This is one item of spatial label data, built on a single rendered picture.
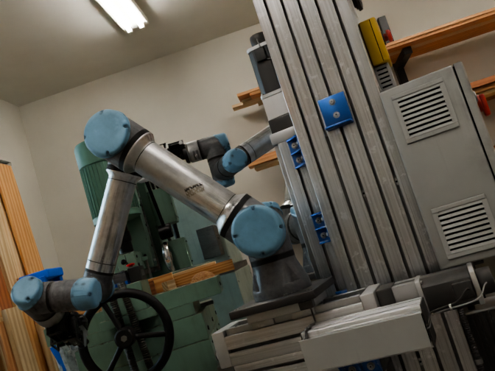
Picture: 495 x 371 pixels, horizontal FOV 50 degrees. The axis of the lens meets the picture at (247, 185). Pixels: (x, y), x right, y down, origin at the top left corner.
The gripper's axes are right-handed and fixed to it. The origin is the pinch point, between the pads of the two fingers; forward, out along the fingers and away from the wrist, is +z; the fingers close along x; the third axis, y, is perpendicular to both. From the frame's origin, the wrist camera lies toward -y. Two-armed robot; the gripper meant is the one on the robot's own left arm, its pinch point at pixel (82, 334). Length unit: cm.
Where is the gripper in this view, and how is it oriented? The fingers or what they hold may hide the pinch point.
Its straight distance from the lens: 165.9
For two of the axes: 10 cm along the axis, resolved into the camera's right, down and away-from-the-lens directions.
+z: 1.4, 5.8, 8.0
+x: 9.6, -2.9, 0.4
